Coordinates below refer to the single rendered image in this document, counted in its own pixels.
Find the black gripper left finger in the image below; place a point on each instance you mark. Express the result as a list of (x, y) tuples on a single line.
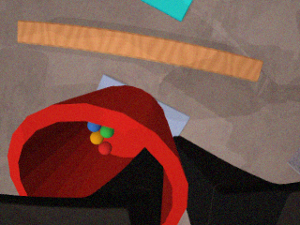
[(134, 197)]

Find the blue marble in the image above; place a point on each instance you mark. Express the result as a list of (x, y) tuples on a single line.
[(93, 127)]

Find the red marble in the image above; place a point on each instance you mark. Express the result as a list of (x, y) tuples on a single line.
[(105, 148)]

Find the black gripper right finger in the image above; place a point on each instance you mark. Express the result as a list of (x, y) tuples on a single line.
[(220, 194)]

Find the green marble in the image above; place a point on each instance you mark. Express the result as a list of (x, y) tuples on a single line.
[(106, 132)]

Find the orange marble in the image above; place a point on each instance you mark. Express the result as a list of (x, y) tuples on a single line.
[(96, 138)]

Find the red cup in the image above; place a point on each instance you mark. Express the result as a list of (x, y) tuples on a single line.
[(50, 153)]

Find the orange flat bar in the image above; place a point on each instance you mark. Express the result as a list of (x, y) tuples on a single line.
[(123, 43)]

